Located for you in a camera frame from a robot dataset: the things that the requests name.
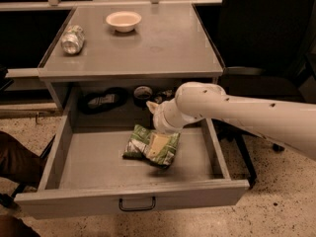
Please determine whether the black coiled strap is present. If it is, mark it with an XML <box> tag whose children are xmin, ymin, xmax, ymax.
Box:
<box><xmin>77</xmin><ymin>87</ymin><xmax>129</xmax><ymax>116</ymax></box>

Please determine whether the white paper bowl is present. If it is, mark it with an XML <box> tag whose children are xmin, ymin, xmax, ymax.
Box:
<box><xmin>106</xmin><ymin>11</ymin><xmax>141</xmax><ymax>33</ymax></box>

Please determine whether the black drawer handle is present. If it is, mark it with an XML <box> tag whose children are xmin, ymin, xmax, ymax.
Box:
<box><xmin>118</xmin><ymin>197</ymin><xmax>156</xmax><ymax>212</ymax></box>

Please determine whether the grey open top drawer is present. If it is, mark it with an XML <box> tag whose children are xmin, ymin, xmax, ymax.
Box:
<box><xmin>16</xmin><ymin>87</ymin><xmax>249</xmax><ymax>219</ymax></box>

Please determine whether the grey counter cabinet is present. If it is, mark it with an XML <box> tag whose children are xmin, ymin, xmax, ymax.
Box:
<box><xmin>37</xmin><ymin>2</ymin><xmax>226</xmax><ymax>111</ymax></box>

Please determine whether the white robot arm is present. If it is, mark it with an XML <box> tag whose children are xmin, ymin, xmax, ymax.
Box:
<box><xmin>146</xmin><ymin>82</ymin><xmax>316</xmax><ymax>160</ymax></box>

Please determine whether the crushed silver can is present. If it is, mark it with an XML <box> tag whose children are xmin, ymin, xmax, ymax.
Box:
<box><xmin>61</xmin><ymin>25</ymin><xmax>85</xmax><ymax>55</ymax></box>

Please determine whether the green jalapeno chip bag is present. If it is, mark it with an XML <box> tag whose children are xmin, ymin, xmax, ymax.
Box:
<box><xmin>122</xmin><ymin>124</ymin><xmax>180</xmax><ymax>168</ymax></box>

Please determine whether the brown trouser leg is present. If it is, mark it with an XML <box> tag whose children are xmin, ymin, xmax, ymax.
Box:
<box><xmin>0</xmin><ymin>131</ymin><xmax>46</xmax><ymax>188</ymax></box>

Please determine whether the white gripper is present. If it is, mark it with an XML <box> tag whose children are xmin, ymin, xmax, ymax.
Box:
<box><xmin>146</xmin><ymin>100</ymin><xmax>192</xmax><ymax>158</ymax></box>

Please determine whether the black office chair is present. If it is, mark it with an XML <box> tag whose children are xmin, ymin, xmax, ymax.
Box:
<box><xmin>210</xmin><ymin>0</ymin><xmax>316</xmax><ymax>190</ymax></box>

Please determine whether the black tape roll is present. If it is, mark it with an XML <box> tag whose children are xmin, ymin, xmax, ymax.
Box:
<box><xmin>133</xmin><ymin>86</ymin><xmax>153</xmax><ymax>108</ymax></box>

